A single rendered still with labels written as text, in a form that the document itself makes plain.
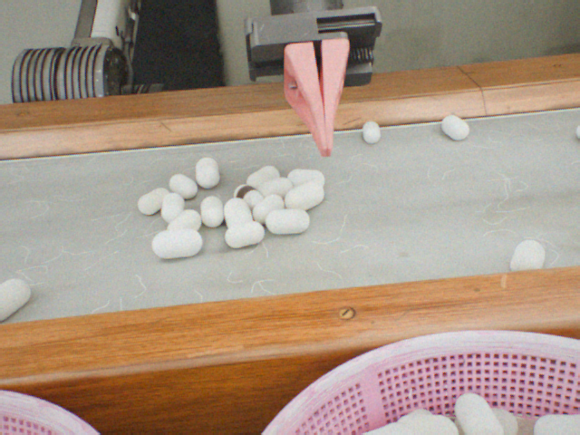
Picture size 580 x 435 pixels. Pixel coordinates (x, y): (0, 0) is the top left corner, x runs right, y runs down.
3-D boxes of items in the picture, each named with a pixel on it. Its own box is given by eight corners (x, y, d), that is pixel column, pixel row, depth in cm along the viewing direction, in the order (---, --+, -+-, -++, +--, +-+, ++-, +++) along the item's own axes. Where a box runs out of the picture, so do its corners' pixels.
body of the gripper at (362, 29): (384, 26, 44) (370, -55, 47) (245, 39, 44) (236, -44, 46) (372, 76, 50) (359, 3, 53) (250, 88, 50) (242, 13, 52)
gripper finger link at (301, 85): (400, 124, 41) (378, 11, 44) (295, 135, 41) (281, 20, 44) (383, 166, 48) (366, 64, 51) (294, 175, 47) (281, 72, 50)
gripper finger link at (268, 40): (364, 128, 41) (345, 14, 44) (260, 138, 41) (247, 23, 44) (353, 169, 48) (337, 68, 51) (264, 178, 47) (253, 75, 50)
